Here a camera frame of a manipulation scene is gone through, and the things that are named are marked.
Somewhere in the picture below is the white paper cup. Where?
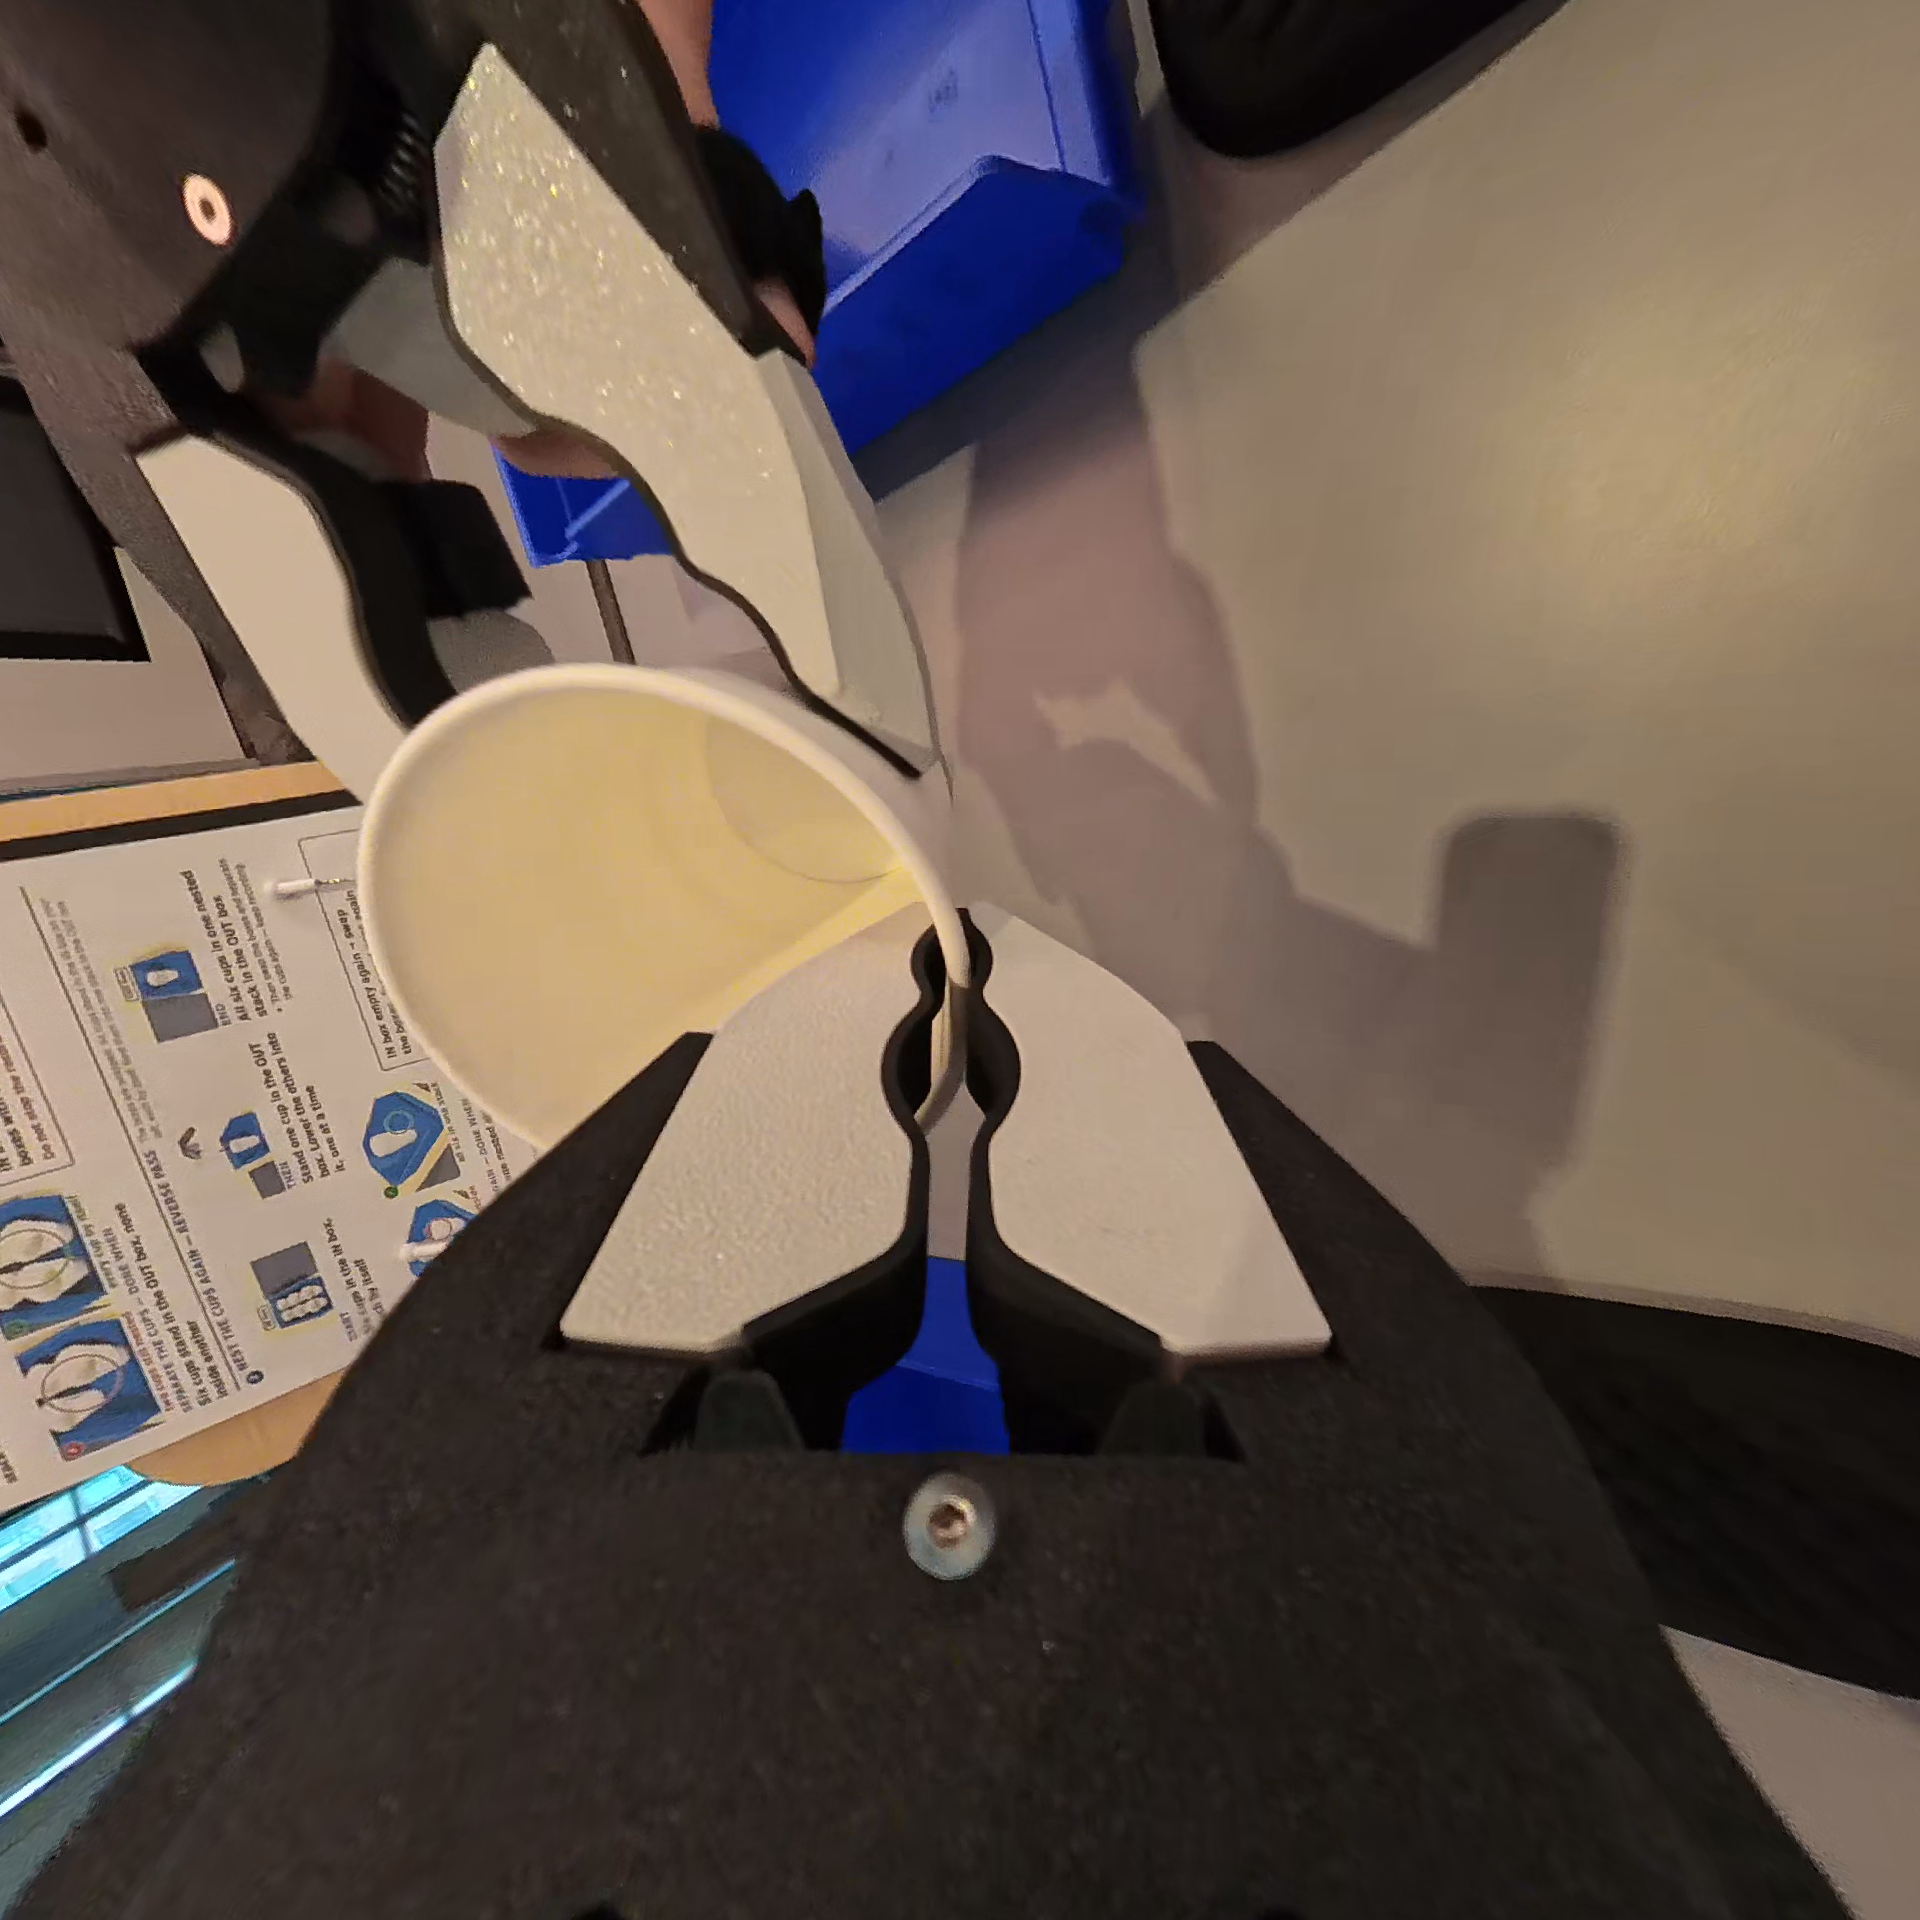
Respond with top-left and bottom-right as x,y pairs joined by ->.
355,665 -> 982,1157

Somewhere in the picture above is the wooden instruction board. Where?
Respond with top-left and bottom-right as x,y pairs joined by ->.
0,759 -> 586,1493

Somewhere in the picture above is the black textured pad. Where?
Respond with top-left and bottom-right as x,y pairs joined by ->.
1466,1281 -> 1920,1704
1150,0 -> 1547,161

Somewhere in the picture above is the black framed panel on stand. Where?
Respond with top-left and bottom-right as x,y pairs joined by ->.
0,378 -> 152,663

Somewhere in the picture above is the blue plastic bin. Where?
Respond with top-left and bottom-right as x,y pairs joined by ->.
496,0 -> 1147,571
841,1257 -> 1029,1459

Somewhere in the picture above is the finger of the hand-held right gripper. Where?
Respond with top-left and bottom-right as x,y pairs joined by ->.
129,415 -> 531,751
430,40 -> 954,789

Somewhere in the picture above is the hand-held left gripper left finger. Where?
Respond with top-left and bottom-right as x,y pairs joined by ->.
562,925 -> 957,1449

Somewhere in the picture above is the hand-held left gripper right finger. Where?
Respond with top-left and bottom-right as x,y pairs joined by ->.
954,907 -> 1336,1459

